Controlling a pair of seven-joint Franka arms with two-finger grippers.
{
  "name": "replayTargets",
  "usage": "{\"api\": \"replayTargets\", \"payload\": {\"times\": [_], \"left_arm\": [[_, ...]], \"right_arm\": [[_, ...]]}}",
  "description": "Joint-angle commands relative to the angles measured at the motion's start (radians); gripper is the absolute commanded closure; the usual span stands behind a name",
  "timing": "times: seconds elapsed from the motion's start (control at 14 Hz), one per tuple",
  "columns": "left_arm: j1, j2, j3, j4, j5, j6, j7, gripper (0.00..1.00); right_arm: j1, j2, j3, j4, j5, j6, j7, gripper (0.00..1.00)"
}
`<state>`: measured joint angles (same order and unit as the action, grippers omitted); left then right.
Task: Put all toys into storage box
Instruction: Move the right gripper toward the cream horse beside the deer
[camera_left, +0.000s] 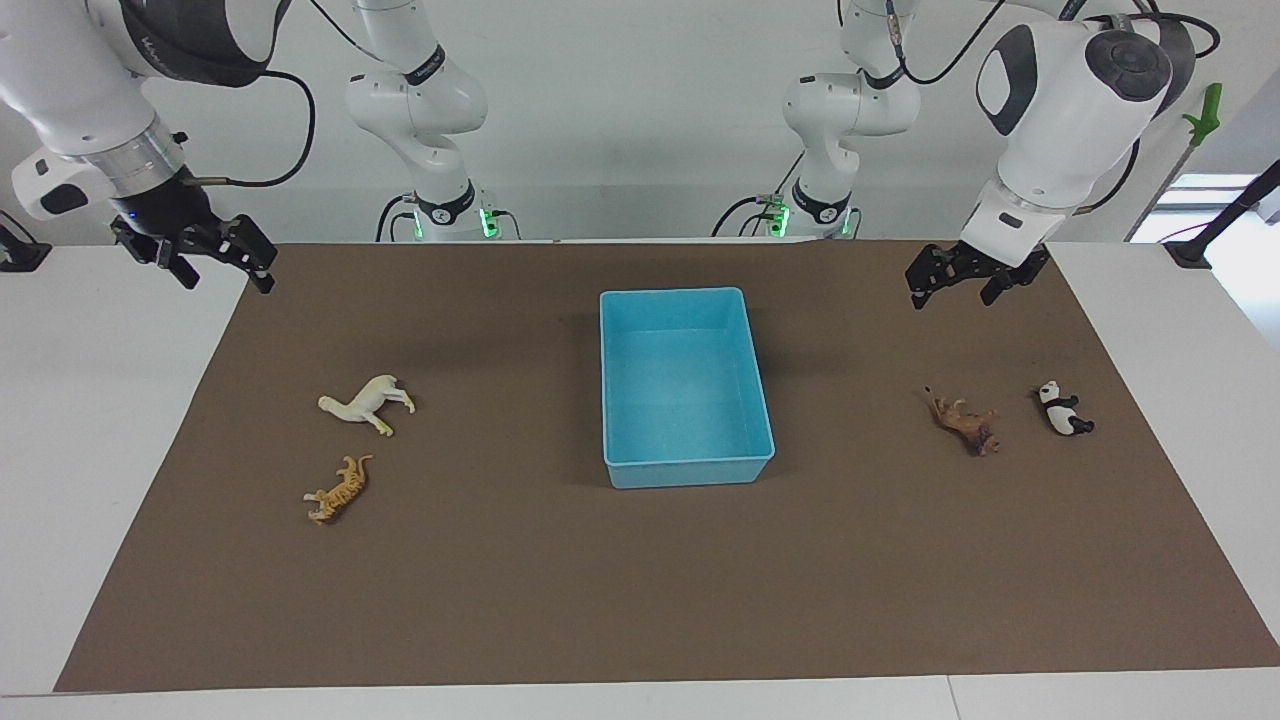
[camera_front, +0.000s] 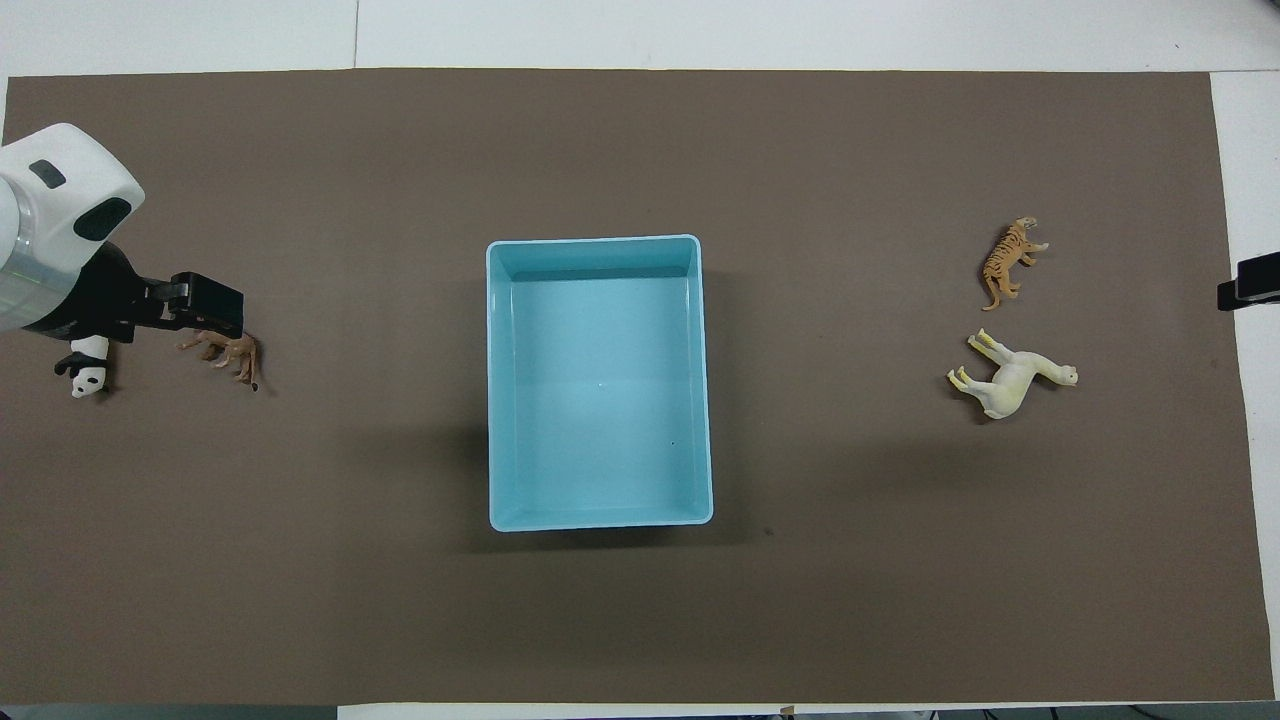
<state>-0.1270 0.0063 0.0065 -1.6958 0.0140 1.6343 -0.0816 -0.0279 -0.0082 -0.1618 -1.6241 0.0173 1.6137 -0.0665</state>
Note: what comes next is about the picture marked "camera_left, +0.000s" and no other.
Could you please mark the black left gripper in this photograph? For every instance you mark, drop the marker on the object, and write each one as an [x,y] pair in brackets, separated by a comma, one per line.
[1005,272]

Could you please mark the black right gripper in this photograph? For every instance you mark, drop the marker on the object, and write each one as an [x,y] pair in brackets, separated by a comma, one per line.
[165,210]

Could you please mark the brown lion toy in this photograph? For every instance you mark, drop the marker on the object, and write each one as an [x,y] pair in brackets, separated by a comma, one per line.
[968,422]

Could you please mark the black and white panda toy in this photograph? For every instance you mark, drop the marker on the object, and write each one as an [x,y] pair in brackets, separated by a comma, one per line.
[1058,412]

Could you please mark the cream horse toy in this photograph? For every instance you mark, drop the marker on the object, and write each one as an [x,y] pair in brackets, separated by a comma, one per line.
[372,400]

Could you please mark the orange striped tiger toy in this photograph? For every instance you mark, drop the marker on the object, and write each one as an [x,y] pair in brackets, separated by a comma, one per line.
[340,492]

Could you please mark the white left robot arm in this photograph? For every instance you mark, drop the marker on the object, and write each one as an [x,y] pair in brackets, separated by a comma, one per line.
[1060,110]

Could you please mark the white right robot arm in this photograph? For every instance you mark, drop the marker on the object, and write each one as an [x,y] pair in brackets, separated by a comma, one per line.
[70,90]

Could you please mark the blue plastic storage box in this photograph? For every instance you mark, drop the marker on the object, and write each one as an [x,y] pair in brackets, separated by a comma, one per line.
[685,390]

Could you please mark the black table clamp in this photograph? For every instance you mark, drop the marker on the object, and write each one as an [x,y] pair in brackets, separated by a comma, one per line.
[22,255]

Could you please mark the black slanted stand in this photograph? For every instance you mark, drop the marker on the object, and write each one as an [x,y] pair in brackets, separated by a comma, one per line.
[1225,215]

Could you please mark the brown table mat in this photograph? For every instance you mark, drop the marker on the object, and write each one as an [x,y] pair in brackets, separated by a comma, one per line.
[500,580]

